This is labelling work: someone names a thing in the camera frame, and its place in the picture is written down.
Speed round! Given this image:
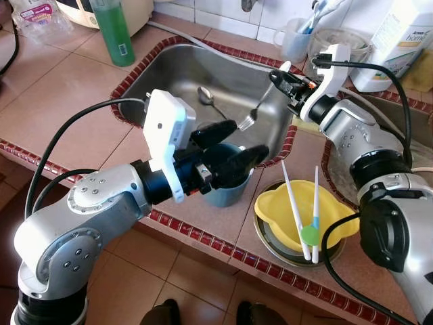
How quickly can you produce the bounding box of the small clear plastic cup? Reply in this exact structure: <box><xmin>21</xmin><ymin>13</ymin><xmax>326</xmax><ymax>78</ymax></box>
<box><xmin>281</xmin><ymin>17</ymin><xmax>315</xmax><ymax>63</ymax></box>

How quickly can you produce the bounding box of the green dish soap bottle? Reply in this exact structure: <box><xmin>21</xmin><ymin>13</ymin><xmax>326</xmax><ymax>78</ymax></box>
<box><xmin>90</xmin><ymin>0</ymin><xmax>136</xmax><ymax>67</ymax></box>

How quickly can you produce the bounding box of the white detergent bottle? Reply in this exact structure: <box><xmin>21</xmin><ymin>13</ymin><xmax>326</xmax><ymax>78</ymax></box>
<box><xmin>350</xmin><ymin>0</ymin><xmax>433</xmax><ymax>93</ymax></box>

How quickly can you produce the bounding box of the clear round plastic container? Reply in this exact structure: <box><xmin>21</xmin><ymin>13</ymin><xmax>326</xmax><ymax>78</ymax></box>
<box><xmin>308</xmin><ymin>27</ymin><xmax>373</xmax><ymax>75</ymax></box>

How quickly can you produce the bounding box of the steel fork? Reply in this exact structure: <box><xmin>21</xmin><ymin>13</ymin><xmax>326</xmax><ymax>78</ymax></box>
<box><xmin>238</xmin><ymin>62</ymin><xmax>293</xmax><ymax>131</ymax></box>

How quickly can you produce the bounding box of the white training chopsticks green hinge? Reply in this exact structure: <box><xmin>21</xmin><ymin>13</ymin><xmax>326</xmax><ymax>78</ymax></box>
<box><xmin>281</xmin><ymin>159</ymin><xmax>325</xmax><ymax>263</ymax></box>

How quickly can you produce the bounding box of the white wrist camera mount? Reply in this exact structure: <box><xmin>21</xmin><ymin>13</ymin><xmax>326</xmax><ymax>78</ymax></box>
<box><xmin>300</xmin><ymin>44</ymin><xmax>352</xmax><ymax>123</ymax></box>
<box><xmin>142</xmin><ymin>88</ymin><xmax>197</xmax><ymax>202</ymax></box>

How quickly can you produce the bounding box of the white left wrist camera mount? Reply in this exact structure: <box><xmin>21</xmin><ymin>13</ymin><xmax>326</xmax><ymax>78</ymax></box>
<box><xmin>142</xmin><ymin>88</ymin><xmax>197</xmax><ymax>202</ymax></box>

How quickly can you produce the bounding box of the blue ceramic mug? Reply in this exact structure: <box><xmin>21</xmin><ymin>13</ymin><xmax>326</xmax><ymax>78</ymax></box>
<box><xmin>200</xmin><ymin>142</ymin><xmax>254</xmax><ymax>207</ymax></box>

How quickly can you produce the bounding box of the dark robot foot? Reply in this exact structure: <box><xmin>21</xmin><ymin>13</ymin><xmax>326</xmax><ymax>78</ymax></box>
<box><xmin>139</xmin><ymin>298</ymin><xmax>183</xmax><ymax>325</ymax></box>
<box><xmin>235</xmin><ymin>300</ymin><xmax>288</xmax><ymax>325</ymax></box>

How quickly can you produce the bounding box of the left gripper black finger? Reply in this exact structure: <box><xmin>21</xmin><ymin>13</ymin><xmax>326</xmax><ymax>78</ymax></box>
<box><xmin>191</xmin><ymin>121</ymin><xmax>231</xmax><ymax>151</ymax></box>
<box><xmin>216</xmin><ymin>144</ymin><xmax>270</xmax><ymax>189</ymax></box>

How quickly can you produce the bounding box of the dark robot right foot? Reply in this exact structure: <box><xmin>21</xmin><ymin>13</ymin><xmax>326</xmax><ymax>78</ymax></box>
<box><xmin>235</xmin><ymin>300</ymin><xmax>288</xmax><ymax>325</ymax></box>

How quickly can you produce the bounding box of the round steel plate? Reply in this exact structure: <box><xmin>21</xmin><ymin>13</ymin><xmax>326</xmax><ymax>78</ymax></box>
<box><xmin>254</xmin><ymin>179</ymin><xmax>349</xmax><ymax>267</ymax></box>

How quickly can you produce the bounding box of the steel spoon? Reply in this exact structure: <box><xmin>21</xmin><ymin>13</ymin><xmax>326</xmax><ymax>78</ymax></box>
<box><xmin>198</xmin><ymin>86</ymin><xmax>234</xmax><ymax>124</ymax></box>

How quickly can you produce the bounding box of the yellow plastic bowl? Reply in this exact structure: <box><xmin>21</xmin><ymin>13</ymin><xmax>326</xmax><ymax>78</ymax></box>
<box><xmin>254</xmin><ymin>179</ymin><xmax>361</xmax><ymax>253</ymax></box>

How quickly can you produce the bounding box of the yellow sponge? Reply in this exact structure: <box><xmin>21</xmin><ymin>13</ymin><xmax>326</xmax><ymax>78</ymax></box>
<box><xmin>399</xmin><ymin>49</ymin><xmax>433</xmax><ymax>93</ymax></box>

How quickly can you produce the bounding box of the cream water ionizer appliance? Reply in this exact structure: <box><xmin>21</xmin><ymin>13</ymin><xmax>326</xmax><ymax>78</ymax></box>
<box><xmin>54</xmin><ymin>0</ymin><xmax>154</xmax><ymax>36</ymax></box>

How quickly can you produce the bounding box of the clear package pink label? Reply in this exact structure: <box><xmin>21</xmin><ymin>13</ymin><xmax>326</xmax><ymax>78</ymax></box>
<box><xmin>10</xmin><ymin>0</ymin><xmax>72</xmax><ymax>45</ymax></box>

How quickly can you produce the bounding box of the black power cord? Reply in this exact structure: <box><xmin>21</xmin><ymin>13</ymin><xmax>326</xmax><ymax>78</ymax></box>
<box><xmin>0</xmin><ymin>20</ymin><xmax>18</xmax><ymax>77</ymax></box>

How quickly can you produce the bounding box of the dark robot left foot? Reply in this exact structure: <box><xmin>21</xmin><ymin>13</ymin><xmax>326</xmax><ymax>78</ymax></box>
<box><xmin>139</xmin><ymin>298</ymin><xmax>183</xmax><ymax>325</ymax></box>

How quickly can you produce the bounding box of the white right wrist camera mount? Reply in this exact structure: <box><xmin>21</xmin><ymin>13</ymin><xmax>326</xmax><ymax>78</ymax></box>
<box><xmin>300</xmin><ymin>44</ymin><xmax>352</xmax><ymax>123</ymax></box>

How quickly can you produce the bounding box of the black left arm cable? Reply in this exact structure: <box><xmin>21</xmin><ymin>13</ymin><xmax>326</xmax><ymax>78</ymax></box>
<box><xmin>26</xmin><ymin>98</ymin><xmax>146</xmax><ymax>217</ymax></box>

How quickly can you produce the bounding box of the small steel sink basin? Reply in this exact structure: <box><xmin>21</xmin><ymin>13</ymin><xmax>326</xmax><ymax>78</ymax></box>
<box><xmin>110</xmin><ymin>37</ymin><xmax>298</xmax><ymax>169</ymax></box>

